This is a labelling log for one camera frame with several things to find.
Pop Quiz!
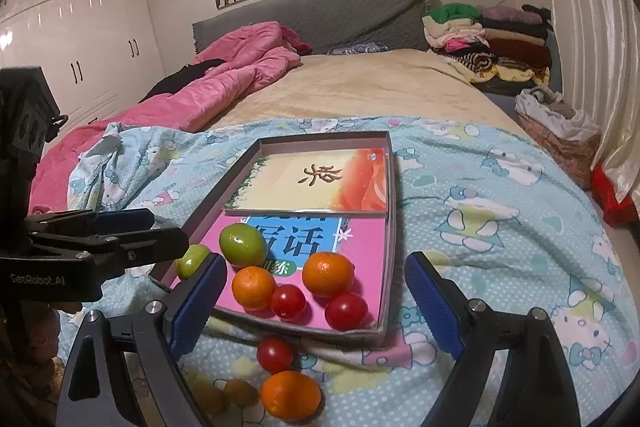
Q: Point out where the cat print blue blanket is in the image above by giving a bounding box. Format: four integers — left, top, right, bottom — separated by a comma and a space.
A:
57, 116, 640, 427

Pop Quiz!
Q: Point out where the small brown fruit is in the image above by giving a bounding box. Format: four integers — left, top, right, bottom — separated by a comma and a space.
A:
192, 382, 226, 417
223, 379, 259, 407

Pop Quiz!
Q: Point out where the red bag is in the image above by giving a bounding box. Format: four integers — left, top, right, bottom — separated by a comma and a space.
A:
590, 164, 639, 226

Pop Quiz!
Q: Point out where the black cloth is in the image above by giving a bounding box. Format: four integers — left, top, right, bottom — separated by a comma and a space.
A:
138, 59, 227, 104

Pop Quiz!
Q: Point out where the person's left hand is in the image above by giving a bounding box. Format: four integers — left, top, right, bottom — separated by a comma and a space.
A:
0, 301, 85, 388

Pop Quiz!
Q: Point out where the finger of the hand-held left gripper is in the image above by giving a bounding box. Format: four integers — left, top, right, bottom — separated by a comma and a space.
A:
24, 208, 157, 239
27, 227, 191, 282

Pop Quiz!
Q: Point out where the orange tangerine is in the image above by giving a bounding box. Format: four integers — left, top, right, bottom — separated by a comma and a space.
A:
302, 252, 355, 299
261, 370, 322, 422
231, 266, 277, 311

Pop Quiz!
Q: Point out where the white glossy wardrobe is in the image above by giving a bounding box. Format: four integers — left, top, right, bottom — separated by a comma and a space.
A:
0, 0, 167, 135

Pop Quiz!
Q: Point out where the large green jujube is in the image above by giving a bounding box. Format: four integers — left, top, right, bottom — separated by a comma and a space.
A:
219, 223, 268, 268

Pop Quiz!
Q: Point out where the cream satin curtain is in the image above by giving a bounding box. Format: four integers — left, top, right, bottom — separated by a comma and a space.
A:
529, 0, 640, 208

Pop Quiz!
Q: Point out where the shallow grey cardboard box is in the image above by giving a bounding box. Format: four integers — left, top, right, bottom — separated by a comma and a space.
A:
149, 131, 404, 350

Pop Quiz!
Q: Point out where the red cherry tomato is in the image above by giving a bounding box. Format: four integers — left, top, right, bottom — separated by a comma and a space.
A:
324, 292, 369, 331
257, 337, 295, 375
271, 284, 307, 321

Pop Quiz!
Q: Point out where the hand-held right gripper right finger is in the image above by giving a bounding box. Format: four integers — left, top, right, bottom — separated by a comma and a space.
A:
404, 251, 581, 427

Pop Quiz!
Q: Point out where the beige bed sheet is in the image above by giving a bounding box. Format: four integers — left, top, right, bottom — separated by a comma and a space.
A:
205, 49, 528, 138

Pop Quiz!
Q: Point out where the grey padded headboard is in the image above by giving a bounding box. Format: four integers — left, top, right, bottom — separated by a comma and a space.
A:
192, 0, 434, 56

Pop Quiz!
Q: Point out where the small green jujube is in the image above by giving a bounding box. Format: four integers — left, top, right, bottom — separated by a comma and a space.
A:
175, 244, 211, 280

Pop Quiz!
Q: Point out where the cream and orange booklet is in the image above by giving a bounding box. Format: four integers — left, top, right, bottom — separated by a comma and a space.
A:
224, 148, 391, 214

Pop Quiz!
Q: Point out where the stack of folded clothes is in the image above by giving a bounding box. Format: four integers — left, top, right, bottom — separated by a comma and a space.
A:
422, 3, 555, 96

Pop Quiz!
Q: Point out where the pink quilt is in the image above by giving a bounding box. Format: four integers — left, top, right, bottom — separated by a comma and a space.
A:
30, 21, 304, 208

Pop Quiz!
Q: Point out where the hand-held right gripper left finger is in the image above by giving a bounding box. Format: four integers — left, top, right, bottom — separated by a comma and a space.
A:
57, 252, 229, 427

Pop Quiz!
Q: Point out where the pink workbook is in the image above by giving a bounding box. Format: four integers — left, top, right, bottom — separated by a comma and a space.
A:
172, 209, 389, 332

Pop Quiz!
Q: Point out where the dark patterned pillow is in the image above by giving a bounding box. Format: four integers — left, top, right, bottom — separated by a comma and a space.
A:
327, 42, 390, 56

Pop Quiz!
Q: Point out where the white crumpled clothing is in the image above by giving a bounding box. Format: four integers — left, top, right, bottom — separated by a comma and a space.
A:
515, 87, 602, 142

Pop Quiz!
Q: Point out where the patterned pink bag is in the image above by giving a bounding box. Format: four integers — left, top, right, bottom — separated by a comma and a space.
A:
516, 112, 602, 190

